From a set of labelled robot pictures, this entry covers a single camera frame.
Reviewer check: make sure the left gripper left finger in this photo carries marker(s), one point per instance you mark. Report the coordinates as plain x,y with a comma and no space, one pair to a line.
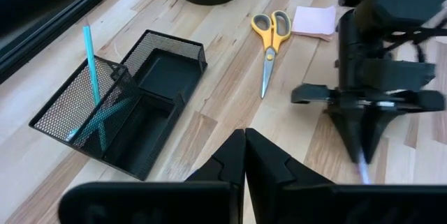
230,168

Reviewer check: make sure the black aluminium table frame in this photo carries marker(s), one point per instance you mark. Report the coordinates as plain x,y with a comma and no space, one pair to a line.
59,25

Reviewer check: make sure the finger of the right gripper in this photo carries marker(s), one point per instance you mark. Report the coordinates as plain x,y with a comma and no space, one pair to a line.
349,126
375,123

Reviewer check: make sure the purple pen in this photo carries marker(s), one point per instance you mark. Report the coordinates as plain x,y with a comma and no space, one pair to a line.
364,171

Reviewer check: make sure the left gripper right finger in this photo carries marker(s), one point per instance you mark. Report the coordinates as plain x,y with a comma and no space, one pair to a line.
269,175

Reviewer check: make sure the pink sticky note pad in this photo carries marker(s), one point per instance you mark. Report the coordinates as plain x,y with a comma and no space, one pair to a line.
314,21

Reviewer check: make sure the black mesh desk organizer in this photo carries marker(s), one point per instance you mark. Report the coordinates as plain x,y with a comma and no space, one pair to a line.
164,74

